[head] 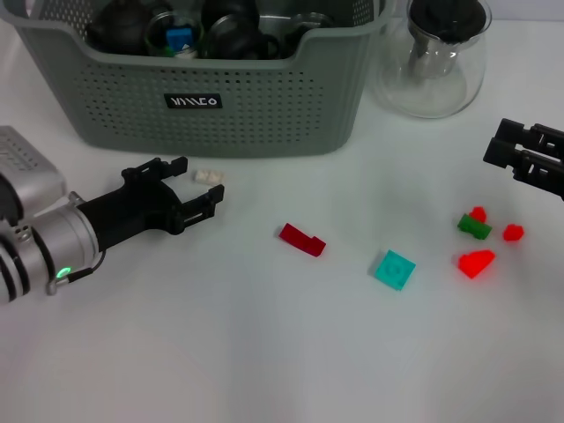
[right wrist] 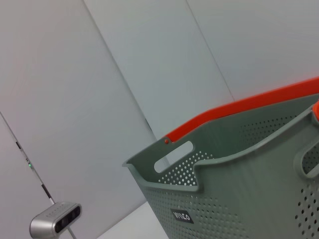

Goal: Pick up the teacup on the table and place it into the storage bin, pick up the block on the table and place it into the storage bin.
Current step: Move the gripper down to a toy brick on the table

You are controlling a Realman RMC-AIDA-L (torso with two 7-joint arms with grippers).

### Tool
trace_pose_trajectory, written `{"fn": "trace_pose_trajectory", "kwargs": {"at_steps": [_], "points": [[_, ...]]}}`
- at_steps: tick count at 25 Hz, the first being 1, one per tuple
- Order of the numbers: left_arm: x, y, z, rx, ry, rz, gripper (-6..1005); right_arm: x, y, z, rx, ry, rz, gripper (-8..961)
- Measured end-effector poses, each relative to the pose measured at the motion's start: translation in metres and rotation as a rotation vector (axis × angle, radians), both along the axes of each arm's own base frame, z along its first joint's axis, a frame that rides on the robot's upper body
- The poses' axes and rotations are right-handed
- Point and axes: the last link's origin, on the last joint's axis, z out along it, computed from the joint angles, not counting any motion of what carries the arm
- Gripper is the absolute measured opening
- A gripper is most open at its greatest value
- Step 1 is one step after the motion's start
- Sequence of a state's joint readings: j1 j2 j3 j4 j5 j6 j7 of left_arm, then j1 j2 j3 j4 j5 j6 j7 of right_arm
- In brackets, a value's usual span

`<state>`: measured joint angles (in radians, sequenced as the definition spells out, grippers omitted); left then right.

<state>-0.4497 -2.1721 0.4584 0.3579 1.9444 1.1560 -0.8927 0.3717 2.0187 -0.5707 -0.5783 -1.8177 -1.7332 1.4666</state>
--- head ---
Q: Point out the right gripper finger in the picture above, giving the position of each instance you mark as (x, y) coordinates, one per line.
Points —
(511, 130)
(529, 165)

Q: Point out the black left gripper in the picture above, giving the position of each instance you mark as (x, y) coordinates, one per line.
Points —
(132, 211)

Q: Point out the white toy brick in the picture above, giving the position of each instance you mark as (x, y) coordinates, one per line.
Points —
(185, 54)
(209, 177)

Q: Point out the small red toy brick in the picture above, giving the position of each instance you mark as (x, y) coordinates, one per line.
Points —
(479, 214)
(513, 232)

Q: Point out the small green toy brick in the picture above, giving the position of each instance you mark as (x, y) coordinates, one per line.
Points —
(474, 228)

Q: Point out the red sloped toy brick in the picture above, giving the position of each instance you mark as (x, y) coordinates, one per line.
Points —
(476, 263)

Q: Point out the dark red toy brick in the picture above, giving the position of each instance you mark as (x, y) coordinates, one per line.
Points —
(303, 239)

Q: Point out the blue square toy plate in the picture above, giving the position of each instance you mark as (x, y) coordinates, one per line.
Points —
(180, 39)

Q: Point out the grey-green perforated storage bin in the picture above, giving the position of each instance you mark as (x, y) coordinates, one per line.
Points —
(264, 110)

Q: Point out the clear glass carafe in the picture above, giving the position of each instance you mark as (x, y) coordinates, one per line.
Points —
(432, 88)

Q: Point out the black carafe lid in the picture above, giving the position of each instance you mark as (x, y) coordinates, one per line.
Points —
(449, 17)

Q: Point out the teal square toy plate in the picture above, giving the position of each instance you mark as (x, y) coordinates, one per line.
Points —
(395, 269)

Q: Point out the dark clay teapot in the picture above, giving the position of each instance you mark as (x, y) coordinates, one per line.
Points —
(114, 26)

